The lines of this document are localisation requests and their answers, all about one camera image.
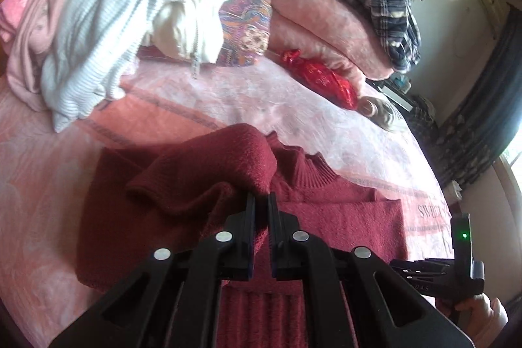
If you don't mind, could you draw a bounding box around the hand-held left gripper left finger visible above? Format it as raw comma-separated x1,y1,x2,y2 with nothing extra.
48,192,257,348

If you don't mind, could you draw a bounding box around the person's right hand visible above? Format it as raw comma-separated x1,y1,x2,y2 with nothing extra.
436,292,510,348

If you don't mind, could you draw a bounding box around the cream zippered jacket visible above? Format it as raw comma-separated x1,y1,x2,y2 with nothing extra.
149,0,225,80

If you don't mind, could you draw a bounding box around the white ribbed garment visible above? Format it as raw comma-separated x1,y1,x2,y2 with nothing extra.
41,0,247,132

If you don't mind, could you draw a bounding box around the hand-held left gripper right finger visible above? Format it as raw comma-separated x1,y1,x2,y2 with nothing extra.
267,193,476,348

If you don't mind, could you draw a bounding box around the window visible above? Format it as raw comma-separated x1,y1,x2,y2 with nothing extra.
499,146,522,210

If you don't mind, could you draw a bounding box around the pink printed blanket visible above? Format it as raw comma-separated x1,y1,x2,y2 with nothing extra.
0,46,451,348

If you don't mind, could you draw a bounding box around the shiny red bag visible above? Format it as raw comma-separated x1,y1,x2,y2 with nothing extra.
279,48,359,109

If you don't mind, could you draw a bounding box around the paisley patterned pillow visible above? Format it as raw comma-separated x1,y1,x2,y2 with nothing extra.
218,0,273,68

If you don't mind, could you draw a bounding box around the folded pink fleece blanket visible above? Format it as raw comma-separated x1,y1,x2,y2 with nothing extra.
261,0,408,82

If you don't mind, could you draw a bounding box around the pale pink garment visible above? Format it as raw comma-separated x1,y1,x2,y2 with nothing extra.
0,0,107,112

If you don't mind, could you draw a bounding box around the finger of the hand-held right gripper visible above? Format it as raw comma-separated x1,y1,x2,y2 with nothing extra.
389,258,450,279

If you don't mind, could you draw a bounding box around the dark curtain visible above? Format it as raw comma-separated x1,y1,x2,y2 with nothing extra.
438,11,522,186

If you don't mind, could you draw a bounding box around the dark red knit sweater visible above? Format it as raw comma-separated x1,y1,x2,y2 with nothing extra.
77,124,410,348

